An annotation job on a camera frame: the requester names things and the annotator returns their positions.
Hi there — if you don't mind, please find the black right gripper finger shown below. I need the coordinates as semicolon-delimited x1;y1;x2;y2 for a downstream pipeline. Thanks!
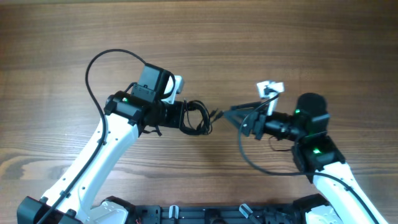
230;101;261;110
224;110;254;134

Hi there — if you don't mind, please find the black usb cable bundle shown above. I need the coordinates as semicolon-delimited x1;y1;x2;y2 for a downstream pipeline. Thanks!
179;98;224;136

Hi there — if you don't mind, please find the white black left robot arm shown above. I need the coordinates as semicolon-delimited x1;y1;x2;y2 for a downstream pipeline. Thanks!
17;63;184;223

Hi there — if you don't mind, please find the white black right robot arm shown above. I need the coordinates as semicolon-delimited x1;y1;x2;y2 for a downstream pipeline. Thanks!
224;93;386;223

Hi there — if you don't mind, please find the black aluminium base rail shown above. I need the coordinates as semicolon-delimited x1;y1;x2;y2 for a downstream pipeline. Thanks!
90;203;312;224

